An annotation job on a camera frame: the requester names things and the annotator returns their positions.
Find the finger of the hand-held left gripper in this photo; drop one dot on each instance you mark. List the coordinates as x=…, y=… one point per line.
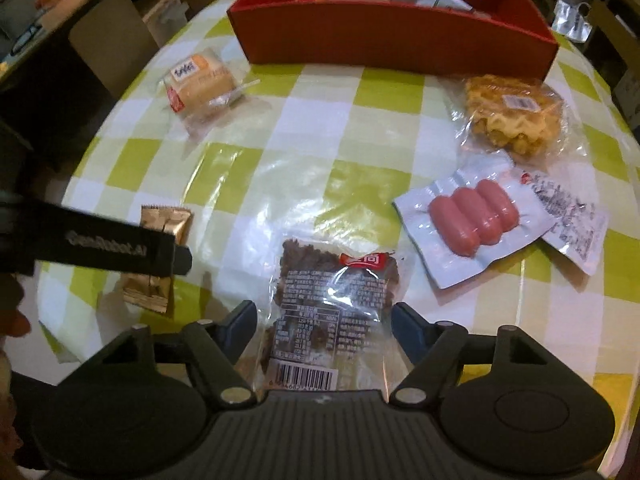
x=182, y=261

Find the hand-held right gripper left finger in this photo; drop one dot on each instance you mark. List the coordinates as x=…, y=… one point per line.
x=241, y=327

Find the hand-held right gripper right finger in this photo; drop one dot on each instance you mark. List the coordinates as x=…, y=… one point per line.
x=407, y=330

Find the gold candy wrapper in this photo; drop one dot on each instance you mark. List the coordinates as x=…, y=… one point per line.
x=165, y=220

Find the dark jerky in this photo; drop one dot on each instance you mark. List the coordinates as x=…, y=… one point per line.
x=320, y=305

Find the pink sausages vacuum packet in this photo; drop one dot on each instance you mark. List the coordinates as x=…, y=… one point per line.
x=470, y=220

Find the white packet with red label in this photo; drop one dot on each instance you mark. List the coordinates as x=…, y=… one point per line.
x=570, y=220

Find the waffle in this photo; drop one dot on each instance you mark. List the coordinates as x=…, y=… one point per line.
x=510, y=115

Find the red cardboard box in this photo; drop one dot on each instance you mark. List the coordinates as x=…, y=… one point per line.
x=380, y=35

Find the person's left hand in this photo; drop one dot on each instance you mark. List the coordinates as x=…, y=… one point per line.
x=14, y=317

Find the bread bun in clear packet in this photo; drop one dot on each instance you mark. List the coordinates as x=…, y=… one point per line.
x=200, y=82

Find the green white checked tablecloth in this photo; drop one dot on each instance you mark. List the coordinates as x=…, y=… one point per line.
x=310, y=125

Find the beige chair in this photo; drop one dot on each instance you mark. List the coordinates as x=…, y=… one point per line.
x=107, y=45

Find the open cardboard box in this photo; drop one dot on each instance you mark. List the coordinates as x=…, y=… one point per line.
x=162, y=10

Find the silver plastic bag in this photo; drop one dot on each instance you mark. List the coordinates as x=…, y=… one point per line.
x=572, y=15

